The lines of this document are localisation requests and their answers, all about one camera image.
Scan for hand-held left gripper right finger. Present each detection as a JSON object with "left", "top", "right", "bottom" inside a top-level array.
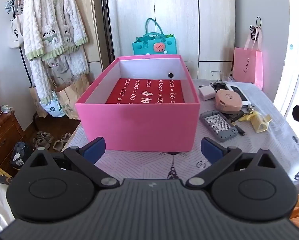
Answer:
[{"left": 186, "top": 137, "right": 281, "bottom": 189}]

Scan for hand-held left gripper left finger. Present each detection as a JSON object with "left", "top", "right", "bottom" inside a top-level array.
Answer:
[{"left": 22, "top": 137, "right": 120, "bottom": 189}]

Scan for grey router back shell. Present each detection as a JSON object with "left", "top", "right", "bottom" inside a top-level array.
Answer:
[{"left": 199, "top": 110, "right": 239, "bottom": 143}]

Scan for black battery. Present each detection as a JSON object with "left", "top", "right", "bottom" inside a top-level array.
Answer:
[{"left": 228, "top": 114, "right": 246, "bottom": 136}]

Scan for cream hair claw clip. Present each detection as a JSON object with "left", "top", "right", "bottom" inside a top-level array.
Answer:
[{"left": 249, "top": 110, "right": 272, "bottom": 133}]

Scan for pink cardboard box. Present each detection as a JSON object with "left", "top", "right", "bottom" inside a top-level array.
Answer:
[{"left": 75, "top": 56, "right": 201, "bottom": 153}]

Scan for yellow starfish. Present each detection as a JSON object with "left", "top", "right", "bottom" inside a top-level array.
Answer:
[{"left": 238, "top": 112, "right": 255, "bottom": 122}]

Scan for pink round cable charger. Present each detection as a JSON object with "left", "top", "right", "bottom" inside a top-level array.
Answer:
[{"left": 215, "top": 89, "right": 243, "bottom": 114}]

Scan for white charger plug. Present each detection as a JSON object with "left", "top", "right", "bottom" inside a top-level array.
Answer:
[{"left": 198, "top": 85, "right": 216, "bottom": 101}]

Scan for pale patterned tablecloth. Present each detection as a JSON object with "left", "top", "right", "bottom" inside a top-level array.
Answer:
[{"left": 63, "top": 79, "right": 299, "bottom": 193}]

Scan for grey sneaker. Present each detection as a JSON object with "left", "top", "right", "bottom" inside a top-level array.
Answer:
[
  {"left": 33, "top": 137, "right": 50, "bottom": 150},
  {"left": 37, "top": 131, "right": 52, "bottom": 142}
]

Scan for brown paper bag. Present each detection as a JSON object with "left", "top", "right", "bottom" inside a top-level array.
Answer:
[
  {"left": 56, "top": 77, "right": 90, "bottom": 120},
  {"left": 29, "top": 85, "right": 48, "bottom": 118}
]

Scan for green and white bag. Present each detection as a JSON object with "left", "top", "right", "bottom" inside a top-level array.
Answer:
[{"left": 39, "top": 92, "right": 66, "bottom": 118}]

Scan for white pocket router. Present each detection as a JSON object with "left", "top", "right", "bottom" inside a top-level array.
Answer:
[{"left": 225, "top": 83, "right": 253, "bottom": 105}]

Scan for pink paper bag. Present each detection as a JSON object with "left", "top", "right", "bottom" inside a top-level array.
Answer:
[{"left": 233, "top": 26, "right": 263, "bottom": 91}]

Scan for yellow bin with dark bag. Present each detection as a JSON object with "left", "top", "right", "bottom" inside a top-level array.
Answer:
[{"left": 11, "top": 141, "right": 35, "bottom": 169}]

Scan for clear plastic bag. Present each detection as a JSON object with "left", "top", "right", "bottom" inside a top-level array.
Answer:
[{"left": 221, "top": 70, "right": 236, "bottom": 83}]

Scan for red printed card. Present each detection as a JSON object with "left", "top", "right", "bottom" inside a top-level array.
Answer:
[{"left": 106, "top": 78, "right": 185, "bottom": 105}]

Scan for white plastic bag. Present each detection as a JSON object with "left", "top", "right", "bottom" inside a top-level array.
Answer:
[{"left": 48, "top": 55, "right": 70, "bottom": 80}]

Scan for wooden cabinet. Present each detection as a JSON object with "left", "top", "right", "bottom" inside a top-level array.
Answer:
[{"left": 0, "top": 111, "right": 25, "bottom": 168}]

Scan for cream cabinet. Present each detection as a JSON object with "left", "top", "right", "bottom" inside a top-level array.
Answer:
[{"left": 82, "top": 0, "right": 107, "bottom": 74}]

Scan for teal felt tote bag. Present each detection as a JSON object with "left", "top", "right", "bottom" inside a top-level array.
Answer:
[{"left": 132, "top": 18, "right": 177, "bottom": 55}]

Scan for black clothes rack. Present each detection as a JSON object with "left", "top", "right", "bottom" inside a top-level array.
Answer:
[{"left": 4, "top": 0, "right": 115, "bottom": 130}]

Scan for white wardrobe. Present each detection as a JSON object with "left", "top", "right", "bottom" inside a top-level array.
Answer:
[{"left": 107, "top": 0, "right": 236, "bottom": 80}]

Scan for white fluffy robe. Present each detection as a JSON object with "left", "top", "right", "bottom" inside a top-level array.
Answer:
[{"left": 23, "top": 0, "right": 89, "bottom": 105}]

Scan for white canvas tote bag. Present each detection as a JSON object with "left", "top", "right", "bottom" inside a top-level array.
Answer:
[{"left": 9, "top": 14, "right": 25, "bottom": 49}]

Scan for teal clothes hangers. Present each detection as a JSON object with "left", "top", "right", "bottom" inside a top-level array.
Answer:
[{"left": 5, "top": 0, "right": 25, "bottom": 15}]

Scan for black hair ties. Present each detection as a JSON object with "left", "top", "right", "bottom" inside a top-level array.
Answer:
[{"left": 249, "top": 17, "right": 262, "bottom": 40}]

